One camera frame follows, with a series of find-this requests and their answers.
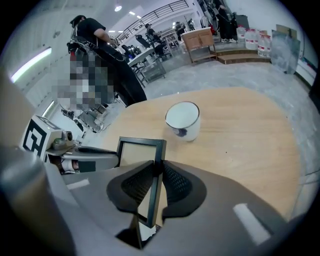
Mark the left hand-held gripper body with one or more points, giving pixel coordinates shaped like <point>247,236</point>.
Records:
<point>35,136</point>

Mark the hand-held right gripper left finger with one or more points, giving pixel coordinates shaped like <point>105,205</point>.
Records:
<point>95,200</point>

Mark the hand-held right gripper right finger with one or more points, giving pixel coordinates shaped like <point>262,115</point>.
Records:
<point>212,207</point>

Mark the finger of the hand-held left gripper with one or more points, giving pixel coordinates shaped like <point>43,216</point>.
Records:
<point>95,150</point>
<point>105,157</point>

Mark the brown picture frame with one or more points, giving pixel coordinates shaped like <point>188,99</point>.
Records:
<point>160,152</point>

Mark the wooden coffee table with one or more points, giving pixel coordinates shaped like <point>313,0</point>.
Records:
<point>237,150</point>

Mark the long white tube light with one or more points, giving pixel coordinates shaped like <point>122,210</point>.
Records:
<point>30,65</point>
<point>48,108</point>

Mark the white mug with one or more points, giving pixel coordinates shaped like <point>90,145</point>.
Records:
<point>183,120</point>

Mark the white office desk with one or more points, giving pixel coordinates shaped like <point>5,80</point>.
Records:
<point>142,56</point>

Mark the round ceiling lamp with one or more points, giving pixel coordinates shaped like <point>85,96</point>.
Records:
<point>118,8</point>

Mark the wooden cabinet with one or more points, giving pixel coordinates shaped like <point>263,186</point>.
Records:
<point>200,42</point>

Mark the black balcony railing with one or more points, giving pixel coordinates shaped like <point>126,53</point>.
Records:
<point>160,12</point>

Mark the wooden platform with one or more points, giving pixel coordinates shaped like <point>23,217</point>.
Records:
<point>240,56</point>

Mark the blue painting canvas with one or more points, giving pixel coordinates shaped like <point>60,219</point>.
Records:
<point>285,52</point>

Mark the row of clear water jugs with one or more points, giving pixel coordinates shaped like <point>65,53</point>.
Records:
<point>252,40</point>

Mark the brown board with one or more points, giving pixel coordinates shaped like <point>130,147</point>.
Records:
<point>286,28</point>

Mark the grey gripper-mounted camera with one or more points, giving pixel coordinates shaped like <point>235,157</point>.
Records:
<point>63,140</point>

